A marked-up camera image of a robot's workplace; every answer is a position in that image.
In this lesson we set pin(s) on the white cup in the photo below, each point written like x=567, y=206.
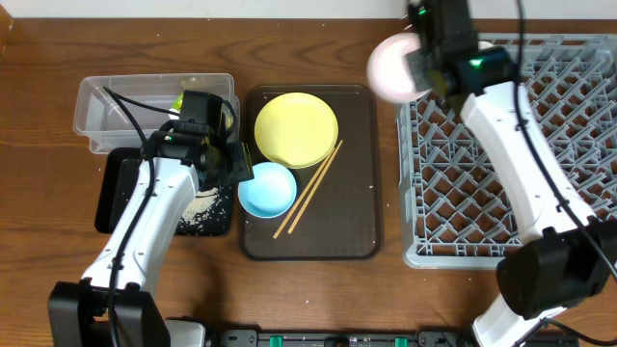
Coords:
x=483, y=45

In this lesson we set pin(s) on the rice grains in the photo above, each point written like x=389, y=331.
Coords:
x=205, y=209

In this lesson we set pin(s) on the brown serving tray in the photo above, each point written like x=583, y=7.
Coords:
x=344, y=218

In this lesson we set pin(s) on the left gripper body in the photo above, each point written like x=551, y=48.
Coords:
x=230, y=167

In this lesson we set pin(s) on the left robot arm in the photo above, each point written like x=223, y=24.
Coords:
x=113, y=304

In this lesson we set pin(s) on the black tray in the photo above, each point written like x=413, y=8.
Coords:
x=120, y=177

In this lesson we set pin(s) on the pink bowl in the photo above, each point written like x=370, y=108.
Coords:
x=396, y=70

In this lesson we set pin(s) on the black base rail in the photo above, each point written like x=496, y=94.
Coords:
x=337, y=339

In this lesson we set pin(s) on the green snack wrapper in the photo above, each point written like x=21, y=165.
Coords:
x=177, y=104

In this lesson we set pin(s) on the yellow plate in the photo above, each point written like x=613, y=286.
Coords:
x=296, y=130

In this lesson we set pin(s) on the wooden chopstick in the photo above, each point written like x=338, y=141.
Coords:
x=297, y=203
x=314, y=186

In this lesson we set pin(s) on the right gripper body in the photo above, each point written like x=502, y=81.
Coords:
x=423, y=67

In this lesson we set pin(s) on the clear plastic bin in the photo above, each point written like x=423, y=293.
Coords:
x=98, y=117

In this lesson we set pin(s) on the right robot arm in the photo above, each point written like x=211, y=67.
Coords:
x=567, y=253

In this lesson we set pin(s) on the grey dishwasher rack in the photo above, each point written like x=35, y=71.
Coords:
x=454, y=213

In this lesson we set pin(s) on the blue bowl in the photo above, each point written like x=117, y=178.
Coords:
x=270, y=193

